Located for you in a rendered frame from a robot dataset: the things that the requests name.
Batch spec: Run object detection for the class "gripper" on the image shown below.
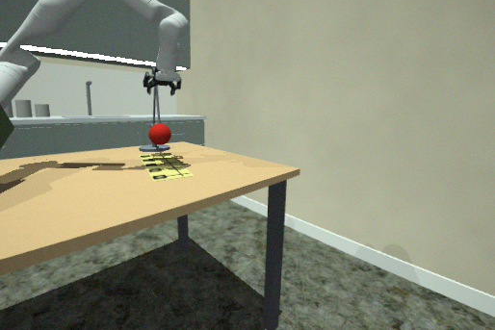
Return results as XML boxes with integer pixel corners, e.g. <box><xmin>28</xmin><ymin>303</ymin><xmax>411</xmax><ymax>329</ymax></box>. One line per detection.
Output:
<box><xmin>142</xmin><ymin>71</ymin><xmax>183</xmax><ymax>96</ymax></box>

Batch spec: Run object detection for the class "grey jointed lamp red head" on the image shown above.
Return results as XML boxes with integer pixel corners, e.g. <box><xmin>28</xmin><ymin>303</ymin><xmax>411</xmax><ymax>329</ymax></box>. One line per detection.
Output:
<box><xmin>138</xmin><ymin>82</ymin><xmax>172</xmax><ymax>153</ymax></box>

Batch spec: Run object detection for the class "pale yellow numbered strip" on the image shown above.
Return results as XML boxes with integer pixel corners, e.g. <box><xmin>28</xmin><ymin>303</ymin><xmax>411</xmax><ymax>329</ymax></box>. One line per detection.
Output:
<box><xmin>140</xmin><ymin>152</ymin><xmax>195</xmax><ymax>182</ymax></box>

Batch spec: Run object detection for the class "dark grey counter cabinet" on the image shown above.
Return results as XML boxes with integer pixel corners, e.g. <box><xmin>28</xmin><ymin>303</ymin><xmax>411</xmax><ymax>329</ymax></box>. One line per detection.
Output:
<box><xmin>0</xmin><ymin>114</ymin><xmax>207</xmax><ymax>161</ymax></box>

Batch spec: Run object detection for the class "pale wooden table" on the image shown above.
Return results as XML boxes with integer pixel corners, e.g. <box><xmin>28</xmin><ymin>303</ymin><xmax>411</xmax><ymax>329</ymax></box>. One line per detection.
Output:
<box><xmin>0</xmin><ymin>140</ymin><xmax>300</xmax><ymax>330</ymax></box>

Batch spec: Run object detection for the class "tall pale grey canister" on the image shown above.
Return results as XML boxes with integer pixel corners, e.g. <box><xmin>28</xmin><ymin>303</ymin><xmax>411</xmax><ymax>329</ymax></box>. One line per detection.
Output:
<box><xmin>14</xmin><ymin>99</ymin><xmax>33</xmax><ymax>118</ymax></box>

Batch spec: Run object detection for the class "grey wall cabinet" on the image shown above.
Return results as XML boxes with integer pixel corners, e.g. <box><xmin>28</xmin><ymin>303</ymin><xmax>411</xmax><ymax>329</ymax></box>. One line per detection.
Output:
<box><xmin>0</xmin><ymin>0</ymin><xmax>192</xmax><ymax>72</ymax></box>

